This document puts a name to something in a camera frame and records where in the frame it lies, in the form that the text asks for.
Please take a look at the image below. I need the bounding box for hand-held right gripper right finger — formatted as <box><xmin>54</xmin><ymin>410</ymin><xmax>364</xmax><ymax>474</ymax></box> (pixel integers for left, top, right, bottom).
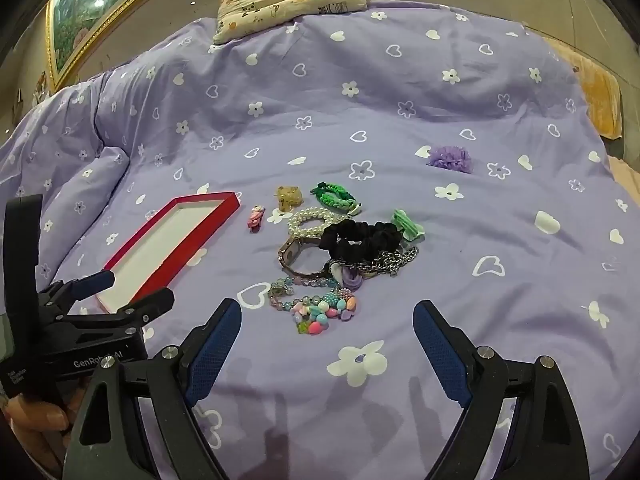
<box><xmin>412</xmin><ymin>300</ymin><xmax>591</xmax><ymax>480</ymax></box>

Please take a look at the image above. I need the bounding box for purple flower print blanket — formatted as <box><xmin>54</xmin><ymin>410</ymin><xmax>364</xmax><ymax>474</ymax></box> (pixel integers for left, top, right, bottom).
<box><xmin>0</xmin><ymin>0</ymin><xmax>640</xmax><ymax>480</ymax></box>

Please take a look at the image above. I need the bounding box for gold framed painting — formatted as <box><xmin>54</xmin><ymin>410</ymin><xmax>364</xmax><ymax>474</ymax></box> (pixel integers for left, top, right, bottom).
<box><xmin>45</xmin><ymin>0</ymin><xmax>201</xmax><ymax>93</ymax></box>

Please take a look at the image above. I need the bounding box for brown band wristwatch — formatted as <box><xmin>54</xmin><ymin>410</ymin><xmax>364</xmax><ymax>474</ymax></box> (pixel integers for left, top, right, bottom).
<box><xmin>277</xmin><ymin>235</ymin><xmax>333</xmax><ymax>278</ymax></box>

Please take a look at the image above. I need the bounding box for crystal bead bracelet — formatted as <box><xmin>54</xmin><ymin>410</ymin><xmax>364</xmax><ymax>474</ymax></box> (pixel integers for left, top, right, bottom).
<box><xmin>267</xmin><ymin>275</ymin><xmax>341</xmax><ymax>313</ymax></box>

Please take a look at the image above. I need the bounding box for green braided hair tie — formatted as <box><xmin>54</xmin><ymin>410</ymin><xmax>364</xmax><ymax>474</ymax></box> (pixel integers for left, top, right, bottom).
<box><xmin>310</xmin><ymin>181</ymin><xmax>362</xmax><ymax>216</ymax></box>

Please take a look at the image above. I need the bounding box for light green hair tie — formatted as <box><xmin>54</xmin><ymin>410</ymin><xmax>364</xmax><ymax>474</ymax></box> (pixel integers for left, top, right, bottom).
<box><xmin>391</xmin><ymin>209</ymin><xmax>426</xmax><ymax>241</ymax></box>

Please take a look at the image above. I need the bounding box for amber hair claw clip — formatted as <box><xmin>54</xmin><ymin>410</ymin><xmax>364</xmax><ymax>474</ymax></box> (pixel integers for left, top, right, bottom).
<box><xmin>276</xmin><ymin>185</ymin><xmax>304</xmax><ymax>212</ymax></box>

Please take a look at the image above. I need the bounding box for black scrunchie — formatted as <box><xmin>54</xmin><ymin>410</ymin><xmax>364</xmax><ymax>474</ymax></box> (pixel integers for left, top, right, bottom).
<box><xmin>320</xmin><ymin>220</ymin><xmax>401</xmax><ymax>267</ymax></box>

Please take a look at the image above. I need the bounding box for red jewelry box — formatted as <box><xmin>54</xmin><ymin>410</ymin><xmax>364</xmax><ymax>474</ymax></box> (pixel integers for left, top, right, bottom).
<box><xmin>95</xmin><ymin>191</ymin><xmax>241</xmax><ymax>315</ymax></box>

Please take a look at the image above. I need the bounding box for orange towel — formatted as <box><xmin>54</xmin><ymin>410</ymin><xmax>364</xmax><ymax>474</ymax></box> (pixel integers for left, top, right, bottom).
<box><xmin>542</xmin><ymin>35</ymin><xmax>623</xmax><ymax>141</ymax></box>

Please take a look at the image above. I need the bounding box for cartoon print pillow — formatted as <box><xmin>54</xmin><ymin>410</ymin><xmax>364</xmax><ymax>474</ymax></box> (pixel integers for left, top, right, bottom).
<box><xmin>212</xmin><ymin>0</ymin><xmax>368</xmax><ymax>45</ymax></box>

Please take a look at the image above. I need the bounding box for colourful candy bead bracelet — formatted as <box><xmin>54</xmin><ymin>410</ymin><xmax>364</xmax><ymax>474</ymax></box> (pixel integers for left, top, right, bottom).
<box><xmin>285</xmin><ymin>287</ymin><xmax>358</xmax><ymax>337</ymax></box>

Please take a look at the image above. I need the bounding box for person's left hand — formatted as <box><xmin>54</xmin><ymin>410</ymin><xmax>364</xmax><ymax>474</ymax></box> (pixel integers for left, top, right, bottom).
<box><xmin>0</xmin><ymin>377</ymin><xmax>96</xmax><ymax>478</ymax></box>

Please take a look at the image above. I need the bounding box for white pearl bracelet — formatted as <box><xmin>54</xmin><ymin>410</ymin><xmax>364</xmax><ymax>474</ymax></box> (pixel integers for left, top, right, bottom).
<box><xmin>287</xmin><ymin>207</ymin><xmax>337</xmax><ymax>241</ymax></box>

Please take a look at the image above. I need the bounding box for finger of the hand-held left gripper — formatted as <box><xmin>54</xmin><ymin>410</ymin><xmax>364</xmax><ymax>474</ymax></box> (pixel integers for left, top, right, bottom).
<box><xmin>52</xmin><ymin>287</ymin><xmax>176</xmax><ymax>332</ymax></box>
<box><xmin>39</xmin><ymin>269</ymin><xmax>117</xmax><ymax>311</ymax></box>

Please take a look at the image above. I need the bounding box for purple mesh flower scrunchie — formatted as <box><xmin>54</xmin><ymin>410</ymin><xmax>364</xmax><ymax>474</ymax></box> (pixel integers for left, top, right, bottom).
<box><xmin>426</xmin><ymin>145</ymin><xmax>473</xmax><ymax>175</ymax></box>

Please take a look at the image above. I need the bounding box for silver chain scrunchie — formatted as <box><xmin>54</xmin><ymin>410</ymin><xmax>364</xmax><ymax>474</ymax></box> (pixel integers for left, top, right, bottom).
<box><xmin>350</xmin><ymin>245</ymin><xmax>420</xmax><ymax>277</ymax></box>

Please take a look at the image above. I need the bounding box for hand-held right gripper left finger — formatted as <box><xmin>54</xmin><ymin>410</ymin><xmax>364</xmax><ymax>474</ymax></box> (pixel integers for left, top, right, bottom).
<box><xmin>62</xmin><ymin>297</ymin><xmax>243</xmax><ymax>480</ymax></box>

